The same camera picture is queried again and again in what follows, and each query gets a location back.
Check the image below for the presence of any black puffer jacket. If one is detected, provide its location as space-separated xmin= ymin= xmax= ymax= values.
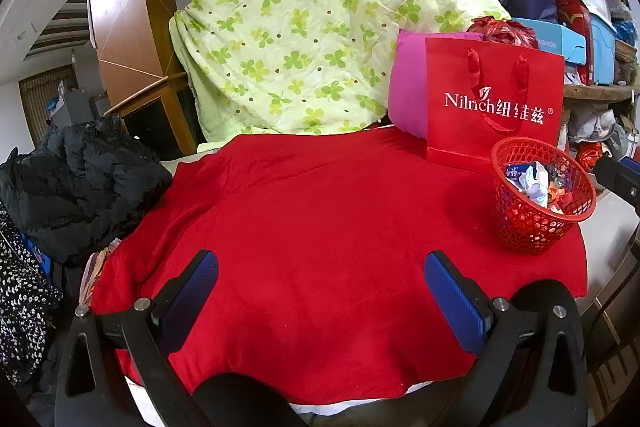
xmin=0 ymin=122 xmax=173 ymax=265

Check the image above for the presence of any striped woven cloth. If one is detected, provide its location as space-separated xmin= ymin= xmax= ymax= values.
xmin=77 ymin=247 xmax=115 ymax=308

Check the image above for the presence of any red blanket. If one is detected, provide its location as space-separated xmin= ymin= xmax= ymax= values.
xmin=90 ymin=127 xmax=588 ymax=408

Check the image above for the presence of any blue white milk carton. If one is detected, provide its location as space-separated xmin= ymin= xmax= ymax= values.
xmin=504 ymin=163 xmax=531 ymax=192

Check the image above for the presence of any wooden shelf board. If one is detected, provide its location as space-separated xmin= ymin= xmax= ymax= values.
xmin=562 ymin=83 xmax=640 ymax=102

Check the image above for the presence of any red printed gift box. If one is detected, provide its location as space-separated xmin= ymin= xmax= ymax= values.
xmin=550 ymin=0 xmax=596 ymax=85

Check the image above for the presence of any brown wooden door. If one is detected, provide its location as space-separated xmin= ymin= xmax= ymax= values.
xmin=19 ymin=64 xmax=81 ymax=130

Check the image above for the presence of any light blue cardboard box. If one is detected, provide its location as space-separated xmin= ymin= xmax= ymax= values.
xmin=510 ymin=17 xmax=586 ymax=68

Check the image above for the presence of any green clover print quilt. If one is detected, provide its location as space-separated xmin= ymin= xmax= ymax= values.
xmin=169 ymin=0 xmax=512 ymax=142

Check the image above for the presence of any white plastic bag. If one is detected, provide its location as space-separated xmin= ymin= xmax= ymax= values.
xmin=569 ymin=106 xmax=619 ymax=144

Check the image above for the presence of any grey metal box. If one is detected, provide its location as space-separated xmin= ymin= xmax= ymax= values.
xmin=50 ymin=87 xmax=108 ymax=128

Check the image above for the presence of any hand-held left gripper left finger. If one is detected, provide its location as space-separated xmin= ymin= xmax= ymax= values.
xmin=54 ymin=249 xmax=221 ymax=427

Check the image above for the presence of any red paper gift bag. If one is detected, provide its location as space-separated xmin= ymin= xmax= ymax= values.
xmin=424 ymin=36 xmax=566 ymax=175

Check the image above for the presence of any orange plastic bag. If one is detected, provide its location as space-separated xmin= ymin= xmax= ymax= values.
xmin=575 ymin=142 xmax=607 ymax=174

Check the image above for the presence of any black white-flecked cloth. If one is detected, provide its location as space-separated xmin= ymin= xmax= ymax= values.
xmin=0 ymin=207 xmax=63 ymax=385

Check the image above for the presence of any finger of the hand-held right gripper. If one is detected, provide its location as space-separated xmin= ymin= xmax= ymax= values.
xmin=592 ymin=155 xmax=640 ymax=212

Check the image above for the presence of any pink pillow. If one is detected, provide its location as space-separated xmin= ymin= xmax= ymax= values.
xmin=388 ymin=29 xmax=485 ymax=142

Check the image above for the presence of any red plastic bag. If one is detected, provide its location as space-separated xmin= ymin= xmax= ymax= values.
xmin=467 ymin=17 xmax=538 ymax=50

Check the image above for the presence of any white tissue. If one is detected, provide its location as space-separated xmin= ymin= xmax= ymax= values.
xmin=517 ymin=162 xmax=551 ymax=208

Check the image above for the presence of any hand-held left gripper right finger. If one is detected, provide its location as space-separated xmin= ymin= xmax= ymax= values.
xmin=424 ymin=250 xmax=590 ymax=427

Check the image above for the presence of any red plastic mesh basket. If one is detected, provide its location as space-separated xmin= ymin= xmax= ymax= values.
xmin=490 ymin=137 xmax=598 ymax=256

